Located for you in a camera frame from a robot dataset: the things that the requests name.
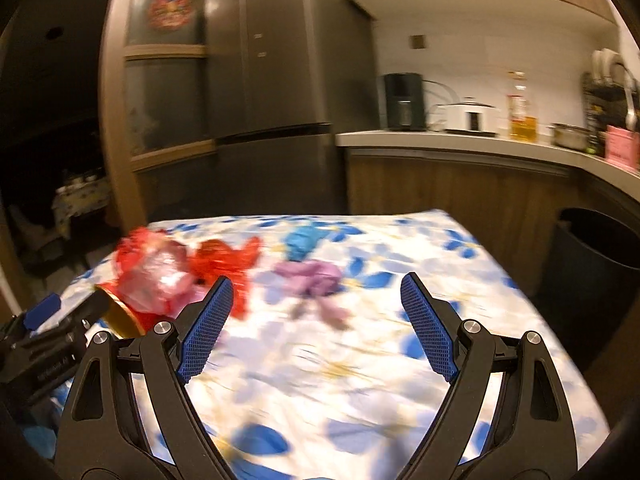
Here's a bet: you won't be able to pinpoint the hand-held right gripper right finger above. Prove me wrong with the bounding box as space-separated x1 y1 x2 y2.
400 272 578 480

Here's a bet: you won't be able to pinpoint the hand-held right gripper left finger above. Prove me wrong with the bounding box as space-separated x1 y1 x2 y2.
56 276 236 480

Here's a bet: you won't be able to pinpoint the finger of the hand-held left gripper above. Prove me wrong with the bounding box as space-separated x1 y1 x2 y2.
62 290 113 328
24 295 62 332

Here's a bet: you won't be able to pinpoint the red gift bag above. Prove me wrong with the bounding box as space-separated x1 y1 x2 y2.
95 227 201 339

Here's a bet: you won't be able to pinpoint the red plastic bag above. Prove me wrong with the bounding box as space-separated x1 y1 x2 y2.
192 237 263 318

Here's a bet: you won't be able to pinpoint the purple plastic bag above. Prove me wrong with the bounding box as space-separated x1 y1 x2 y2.
270 260 353 331

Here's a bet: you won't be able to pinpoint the blue plastic bag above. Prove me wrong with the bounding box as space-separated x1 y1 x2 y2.
285 222 333 263

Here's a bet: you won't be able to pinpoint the black trash bin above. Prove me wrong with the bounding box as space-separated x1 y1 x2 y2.
537 207 640 376

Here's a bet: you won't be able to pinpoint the person's left hand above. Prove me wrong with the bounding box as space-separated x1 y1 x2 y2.
17 422 58 462

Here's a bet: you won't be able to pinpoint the side table with dotted cloth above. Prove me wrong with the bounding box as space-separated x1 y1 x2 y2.
52 172 113 241

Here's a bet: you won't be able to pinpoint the blue floral tablecloth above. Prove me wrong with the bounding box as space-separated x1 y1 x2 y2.
30 208 613 480

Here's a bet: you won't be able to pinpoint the wooden base cabinets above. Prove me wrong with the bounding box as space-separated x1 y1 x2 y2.
345 147 640 301

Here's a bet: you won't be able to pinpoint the stone kitchen countertop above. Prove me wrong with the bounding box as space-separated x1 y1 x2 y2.
335 130 640 177

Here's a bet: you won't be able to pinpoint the white electric cooker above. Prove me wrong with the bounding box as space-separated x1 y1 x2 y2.
435 97 501 136

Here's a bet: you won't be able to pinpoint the wooden glass-panel door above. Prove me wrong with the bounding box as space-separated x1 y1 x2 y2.
100 0 218 257

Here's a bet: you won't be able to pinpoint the black air fryer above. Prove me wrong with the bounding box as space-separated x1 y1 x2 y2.
383 72 427 132

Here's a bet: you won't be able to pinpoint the cooking oil bottle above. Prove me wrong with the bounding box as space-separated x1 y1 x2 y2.
507 71 538 142

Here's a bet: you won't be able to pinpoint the metal basin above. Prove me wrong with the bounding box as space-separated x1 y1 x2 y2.
550 122 593 151

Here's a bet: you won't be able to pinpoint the dark grey refrigerator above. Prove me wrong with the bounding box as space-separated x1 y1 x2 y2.
205 0 378 217

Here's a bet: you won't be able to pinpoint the pink utensil holder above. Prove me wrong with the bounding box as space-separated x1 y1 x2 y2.
605 125 640 166

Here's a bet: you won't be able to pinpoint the black dish rack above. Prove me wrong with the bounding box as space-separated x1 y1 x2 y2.
581 50 640 157

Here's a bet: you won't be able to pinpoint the red round door decoration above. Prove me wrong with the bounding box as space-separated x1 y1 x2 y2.
146 0 193 28

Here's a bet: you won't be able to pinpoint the row of white plates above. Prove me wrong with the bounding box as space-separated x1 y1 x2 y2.
591 48 624 79

